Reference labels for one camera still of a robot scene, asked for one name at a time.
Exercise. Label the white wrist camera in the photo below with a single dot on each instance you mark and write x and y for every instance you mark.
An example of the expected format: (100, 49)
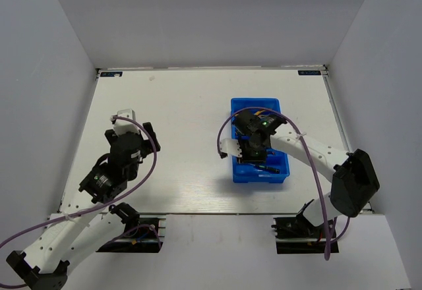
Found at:
(229, 147)
(122, 122)

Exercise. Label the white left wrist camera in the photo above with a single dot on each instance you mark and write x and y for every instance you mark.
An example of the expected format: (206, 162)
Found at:
(122, 122)

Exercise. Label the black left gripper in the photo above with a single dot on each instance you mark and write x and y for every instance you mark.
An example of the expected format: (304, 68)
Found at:
(146, 146)

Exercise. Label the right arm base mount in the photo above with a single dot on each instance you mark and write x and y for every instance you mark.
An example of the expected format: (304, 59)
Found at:
(290, 239)

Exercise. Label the blue divided plastic bin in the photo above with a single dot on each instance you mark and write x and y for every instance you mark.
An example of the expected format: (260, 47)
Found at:
(244, 172)

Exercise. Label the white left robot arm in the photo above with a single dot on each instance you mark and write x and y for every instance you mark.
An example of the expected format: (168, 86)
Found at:
(95, 216)

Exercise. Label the dark logo sticker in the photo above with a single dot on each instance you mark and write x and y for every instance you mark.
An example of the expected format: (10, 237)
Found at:
(309, 73)
(111, 74)

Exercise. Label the slim green precision screwdriver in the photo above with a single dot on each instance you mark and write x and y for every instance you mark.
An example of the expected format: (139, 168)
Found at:
(265, 168)

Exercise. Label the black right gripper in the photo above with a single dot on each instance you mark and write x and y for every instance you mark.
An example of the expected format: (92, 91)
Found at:
(246, 159)

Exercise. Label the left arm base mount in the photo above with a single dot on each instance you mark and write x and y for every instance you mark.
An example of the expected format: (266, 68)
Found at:
(140, 237)

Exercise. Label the dark logo sticker right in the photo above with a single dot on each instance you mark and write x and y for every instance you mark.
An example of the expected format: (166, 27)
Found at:
(309, 73)

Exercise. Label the yellow black needle-nose pliers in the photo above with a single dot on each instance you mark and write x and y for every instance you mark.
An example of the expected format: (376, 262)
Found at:
(261, 114)

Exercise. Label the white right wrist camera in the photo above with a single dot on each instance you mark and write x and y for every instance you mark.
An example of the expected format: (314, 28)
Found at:
(229, 147)

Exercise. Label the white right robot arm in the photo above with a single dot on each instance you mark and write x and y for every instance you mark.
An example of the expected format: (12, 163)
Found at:
(351, 174)

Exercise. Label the dark logo sticker left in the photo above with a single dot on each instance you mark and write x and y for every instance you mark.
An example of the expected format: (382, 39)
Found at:
(111, 74)

